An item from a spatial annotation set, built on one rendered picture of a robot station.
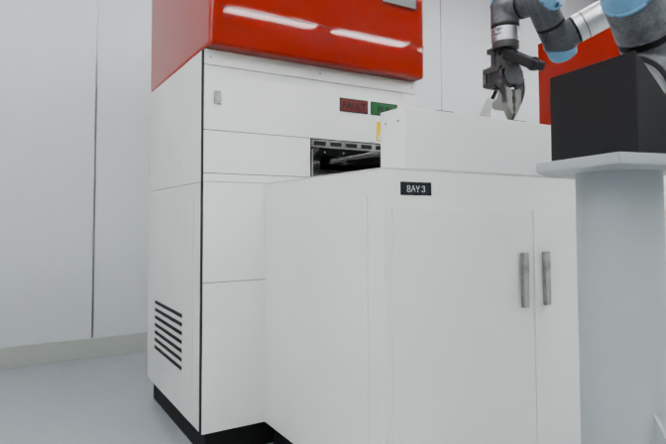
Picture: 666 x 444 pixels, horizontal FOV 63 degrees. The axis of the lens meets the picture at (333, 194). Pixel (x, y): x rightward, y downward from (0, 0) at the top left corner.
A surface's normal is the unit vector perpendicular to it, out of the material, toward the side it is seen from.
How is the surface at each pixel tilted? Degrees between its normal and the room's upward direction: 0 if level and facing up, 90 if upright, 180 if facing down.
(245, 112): 90
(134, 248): 90
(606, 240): 90
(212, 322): 90
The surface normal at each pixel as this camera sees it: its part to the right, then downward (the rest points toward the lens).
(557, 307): 0.51, -0.04
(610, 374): -0.71, -0.03
